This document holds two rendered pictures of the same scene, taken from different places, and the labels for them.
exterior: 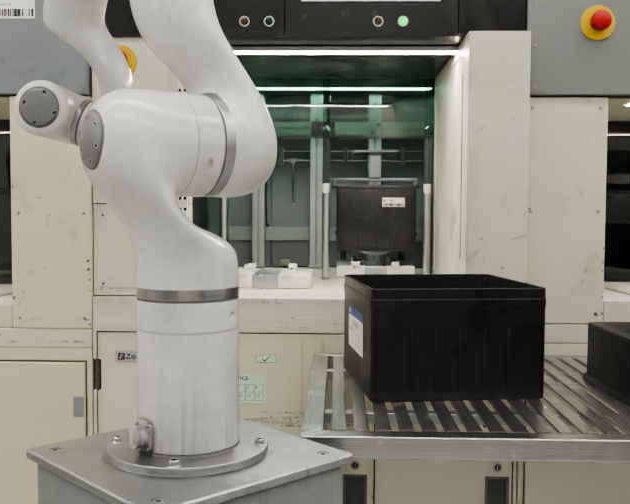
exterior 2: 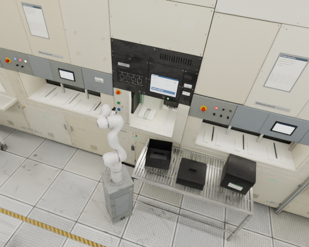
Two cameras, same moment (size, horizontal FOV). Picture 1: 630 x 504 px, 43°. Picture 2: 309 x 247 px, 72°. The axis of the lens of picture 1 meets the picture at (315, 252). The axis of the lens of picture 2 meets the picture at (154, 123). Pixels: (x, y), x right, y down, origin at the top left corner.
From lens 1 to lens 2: 1.77 m
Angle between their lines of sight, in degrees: 41
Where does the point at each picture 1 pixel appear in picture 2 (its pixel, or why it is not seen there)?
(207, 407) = (117, 179)
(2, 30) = (98, 83)
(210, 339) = (117, 175)
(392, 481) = not seen: hidden behind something
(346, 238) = (165, 102)
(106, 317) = not seen: hidden behind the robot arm
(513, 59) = (185, 112)
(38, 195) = not seen: hidden behind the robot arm
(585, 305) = (192, 143)
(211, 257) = (117, 169)
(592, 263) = (194, 139)
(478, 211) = (175, 130)
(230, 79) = (120, 153)
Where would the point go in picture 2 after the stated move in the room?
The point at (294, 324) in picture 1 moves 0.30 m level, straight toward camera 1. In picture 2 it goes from (145, 133) to (138, 151)
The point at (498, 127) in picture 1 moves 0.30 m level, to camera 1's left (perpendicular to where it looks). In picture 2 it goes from (180, 120) to (154, 114)
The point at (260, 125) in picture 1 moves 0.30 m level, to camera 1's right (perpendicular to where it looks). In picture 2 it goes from (123, 158) to (154, 166)
